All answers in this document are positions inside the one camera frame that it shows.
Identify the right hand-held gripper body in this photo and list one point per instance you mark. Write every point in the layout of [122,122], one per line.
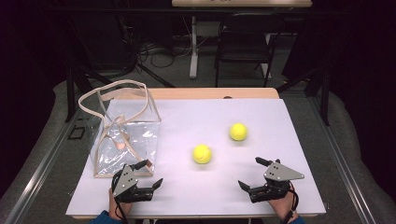
[280,174]

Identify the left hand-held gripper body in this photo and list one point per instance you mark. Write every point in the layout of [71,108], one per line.
[126,182]

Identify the clear plastic bag beige trim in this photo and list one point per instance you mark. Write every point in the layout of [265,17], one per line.
[134,146]

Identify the yellow tennis ball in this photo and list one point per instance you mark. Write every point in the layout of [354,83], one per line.
[202,154]
[238,131]

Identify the person's left hand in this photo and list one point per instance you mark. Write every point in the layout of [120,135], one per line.
[115,207]

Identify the person's right hand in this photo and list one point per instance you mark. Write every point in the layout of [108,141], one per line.
[285,207]

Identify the black metal stand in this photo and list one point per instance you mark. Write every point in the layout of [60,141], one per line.
[325,99]
[70,93]

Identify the light wooden table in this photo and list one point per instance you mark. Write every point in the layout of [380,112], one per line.
[202,92]

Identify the white desk leg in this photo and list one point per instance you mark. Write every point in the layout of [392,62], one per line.
[194,62]

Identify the black folding chair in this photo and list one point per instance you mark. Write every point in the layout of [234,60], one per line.
[243,42]

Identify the beige desk top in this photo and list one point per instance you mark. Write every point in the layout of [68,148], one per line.
[249,3]

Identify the grey metal floor rail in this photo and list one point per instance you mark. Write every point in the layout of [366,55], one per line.
[342,161]
[37,174]

